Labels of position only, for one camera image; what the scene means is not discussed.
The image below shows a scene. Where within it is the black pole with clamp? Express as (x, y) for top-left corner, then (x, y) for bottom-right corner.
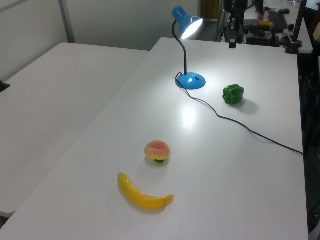
(285, 0), (309, 55)

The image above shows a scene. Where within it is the black electronics pile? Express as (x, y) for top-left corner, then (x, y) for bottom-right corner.
(244, 24), (287, 48)

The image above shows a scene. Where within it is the green bell pepper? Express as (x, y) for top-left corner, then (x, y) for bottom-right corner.
(222, 84), (245, 105)

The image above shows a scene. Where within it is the yellow banana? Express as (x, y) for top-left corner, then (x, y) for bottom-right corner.
(117, 172), (174, 210)

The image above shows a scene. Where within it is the grey metal post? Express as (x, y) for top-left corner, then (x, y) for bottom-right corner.
(58, 0), (76, 44)

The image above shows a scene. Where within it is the white side table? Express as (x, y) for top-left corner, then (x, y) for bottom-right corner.
(0, 42), (150, 218)

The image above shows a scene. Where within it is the brown board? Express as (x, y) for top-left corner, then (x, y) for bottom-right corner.
(200, 0), (221, 20)

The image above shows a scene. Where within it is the black lamp power cable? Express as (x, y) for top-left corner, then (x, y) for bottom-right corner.
(175, 71), (305, 156)

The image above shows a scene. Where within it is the black keyboard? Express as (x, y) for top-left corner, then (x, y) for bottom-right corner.
(267, 11), (289, 31)

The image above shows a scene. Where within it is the black bracket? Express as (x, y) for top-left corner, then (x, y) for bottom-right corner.
(0, 78), (11, 93)

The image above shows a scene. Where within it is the dark tripod stand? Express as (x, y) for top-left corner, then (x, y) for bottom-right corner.
(223, 0), (248, 43)

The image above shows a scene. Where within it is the pink yellow peach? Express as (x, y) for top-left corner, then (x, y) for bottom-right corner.
(144, 139), (172, 165)

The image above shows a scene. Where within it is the blue gooseneck desk lamp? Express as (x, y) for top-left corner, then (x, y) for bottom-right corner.
(171, 5), (207, 90)

